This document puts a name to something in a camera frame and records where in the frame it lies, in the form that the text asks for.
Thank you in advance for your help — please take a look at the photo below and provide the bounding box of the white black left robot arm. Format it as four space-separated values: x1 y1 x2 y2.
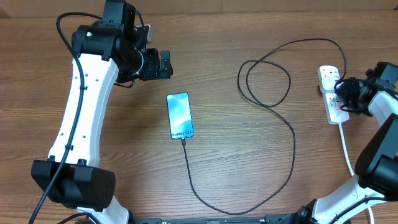
31 1 173 223

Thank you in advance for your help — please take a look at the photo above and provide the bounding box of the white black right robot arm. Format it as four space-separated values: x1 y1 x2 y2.
280 62 397 223

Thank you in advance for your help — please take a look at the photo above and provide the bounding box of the white power strip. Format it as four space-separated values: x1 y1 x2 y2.
318 65 349 124

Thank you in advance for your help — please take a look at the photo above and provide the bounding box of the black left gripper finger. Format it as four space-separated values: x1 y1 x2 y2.
159 63 173 79
160 50 171 67

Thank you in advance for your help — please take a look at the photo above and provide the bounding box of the white charger plug adapter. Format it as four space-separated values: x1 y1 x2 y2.
319 77 340 94

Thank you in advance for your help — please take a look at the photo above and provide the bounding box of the blue Galaxy smartphone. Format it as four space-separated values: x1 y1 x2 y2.
167 93 194 139

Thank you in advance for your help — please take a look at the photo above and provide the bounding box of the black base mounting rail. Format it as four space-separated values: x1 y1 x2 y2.
134 213 295 224

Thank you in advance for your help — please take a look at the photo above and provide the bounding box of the black USB charging cable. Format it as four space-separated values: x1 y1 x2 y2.
180 38 348 216

